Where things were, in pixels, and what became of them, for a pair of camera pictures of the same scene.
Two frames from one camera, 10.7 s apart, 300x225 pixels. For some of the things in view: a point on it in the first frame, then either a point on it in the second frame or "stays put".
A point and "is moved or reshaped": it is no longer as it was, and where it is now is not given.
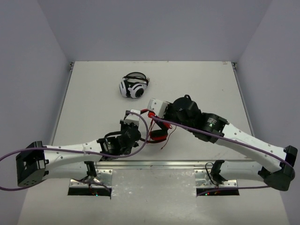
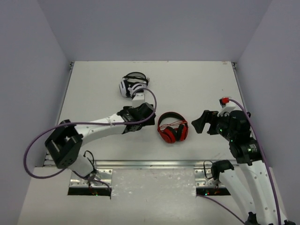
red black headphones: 156,135 is moved or reshaped
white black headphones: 134,85 stays put
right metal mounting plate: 203,179 stays put
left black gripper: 127,124 to 145,115
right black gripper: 169,107 to 199,124
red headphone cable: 152,116 to 174,123
